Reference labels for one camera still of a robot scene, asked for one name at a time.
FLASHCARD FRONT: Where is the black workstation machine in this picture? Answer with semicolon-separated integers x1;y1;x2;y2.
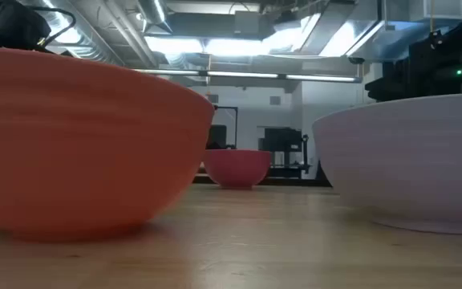
257;127;311;178

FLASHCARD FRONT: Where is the rectangular silver air duct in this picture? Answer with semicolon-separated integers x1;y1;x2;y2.
262;0;462;62

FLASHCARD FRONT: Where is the pink plastic bowl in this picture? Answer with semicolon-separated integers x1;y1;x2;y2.
202;149;273;190

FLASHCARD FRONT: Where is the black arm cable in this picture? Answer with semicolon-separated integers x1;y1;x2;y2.
30;5;78;49

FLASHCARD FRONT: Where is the orange plastic bowl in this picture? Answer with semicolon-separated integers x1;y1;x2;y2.
0;45;216;242

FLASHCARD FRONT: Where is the lavender plastic bowl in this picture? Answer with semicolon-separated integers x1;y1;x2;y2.
312;92;462;235

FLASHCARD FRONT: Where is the round silver air duct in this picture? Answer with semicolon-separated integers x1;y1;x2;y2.
136;0;172;35

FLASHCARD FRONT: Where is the ceiling light tube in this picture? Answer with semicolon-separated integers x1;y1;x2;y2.
133;68;202;77
285;73;363;84
206;71;280;79

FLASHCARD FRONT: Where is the black chair back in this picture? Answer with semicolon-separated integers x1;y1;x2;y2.
205;124;229;151

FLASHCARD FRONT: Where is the bright ceiling light panel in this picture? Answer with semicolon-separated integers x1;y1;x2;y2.
144;35;274;58

